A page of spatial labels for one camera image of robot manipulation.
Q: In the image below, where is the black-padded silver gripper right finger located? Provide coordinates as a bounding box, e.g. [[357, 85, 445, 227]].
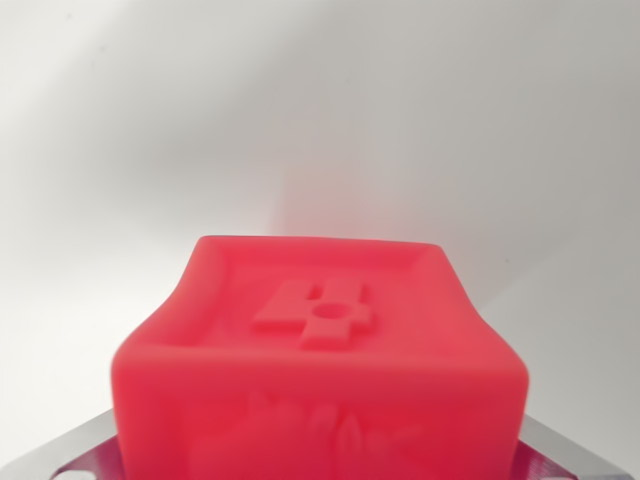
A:
[[513, 413, 629, 480]]

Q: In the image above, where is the black-padded silver gripper left finger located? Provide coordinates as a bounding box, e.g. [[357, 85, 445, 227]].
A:
[[12, 408, 126, 480]]

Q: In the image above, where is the red embossed plastic cube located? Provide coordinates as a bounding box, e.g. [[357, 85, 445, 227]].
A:
[[109, 234, 531, 480]]

